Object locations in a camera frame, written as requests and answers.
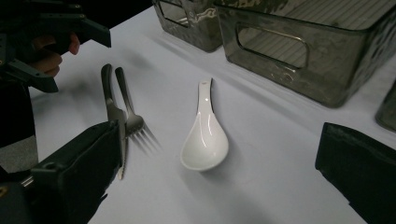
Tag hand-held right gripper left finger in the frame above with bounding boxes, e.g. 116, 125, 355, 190
31, 120, 123, 224

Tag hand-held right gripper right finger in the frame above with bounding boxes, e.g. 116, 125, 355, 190
315, 121, 396, 224

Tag metal table knife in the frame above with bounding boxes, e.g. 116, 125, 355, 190
100, 63, 129, 181

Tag metal fork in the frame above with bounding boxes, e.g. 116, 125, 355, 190
114, 66, 163, 157

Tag white chopstick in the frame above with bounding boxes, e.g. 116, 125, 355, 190
178, 0, 194, 26
180, 0, 196, 25

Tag smoky translucent plastic bin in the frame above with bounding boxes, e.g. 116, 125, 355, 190
152, 0, 223, 53
215, 0, 396, 108

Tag white ceramic spoon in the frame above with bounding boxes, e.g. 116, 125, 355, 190
180, 77, 230, 172

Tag white table cover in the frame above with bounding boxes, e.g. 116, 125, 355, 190
29, 6, 396, 224

